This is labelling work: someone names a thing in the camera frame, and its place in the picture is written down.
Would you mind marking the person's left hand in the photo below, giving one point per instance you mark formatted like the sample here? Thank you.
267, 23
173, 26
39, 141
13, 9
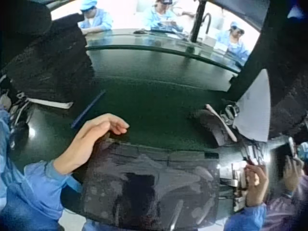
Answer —
86, 142

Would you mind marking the person's right hand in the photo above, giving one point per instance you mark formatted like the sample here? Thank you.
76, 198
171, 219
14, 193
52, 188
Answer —
257, 185

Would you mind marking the person's right fingers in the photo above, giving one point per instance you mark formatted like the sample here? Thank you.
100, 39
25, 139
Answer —
255, 169

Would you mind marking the person's left fingers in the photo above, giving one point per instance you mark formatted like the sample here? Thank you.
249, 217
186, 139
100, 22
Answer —
115, 124

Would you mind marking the metal hand tool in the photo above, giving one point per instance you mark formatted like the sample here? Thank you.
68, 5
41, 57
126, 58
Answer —
238, 183

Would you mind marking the dark glossy panel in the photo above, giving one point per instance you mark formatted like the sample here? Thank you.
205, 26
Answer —
149, 183

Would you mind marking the blue plastic strip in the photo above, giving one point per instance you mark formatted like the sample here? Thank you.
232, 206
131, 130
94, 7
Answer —
87, 110

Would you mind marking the small pale device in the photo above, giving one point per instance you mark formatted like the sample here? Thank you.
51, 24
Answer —
291, 146

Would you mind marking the pale pink stick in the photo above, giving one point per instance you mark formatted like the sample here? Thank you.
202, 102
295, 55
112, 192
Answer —
222, 121

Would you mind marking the dark curved fixture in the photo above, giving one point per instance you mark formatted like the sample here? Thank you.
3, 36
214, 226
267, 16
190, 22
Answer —
214, 127

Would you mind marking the metal clip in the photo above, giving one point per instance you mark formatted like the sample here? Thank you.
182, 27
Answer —
229, 114

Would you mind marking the white sheet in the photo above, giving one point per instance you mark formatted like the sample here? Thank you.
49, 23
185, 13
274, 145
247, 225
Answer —
256, 108

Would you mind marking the stack of black foam trays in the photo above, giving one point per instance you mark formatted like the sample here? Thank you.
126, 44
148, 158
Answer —
50, 67

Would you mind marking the black upright pole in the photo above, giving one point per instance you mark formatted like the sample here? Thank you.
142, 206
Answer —
197, 21

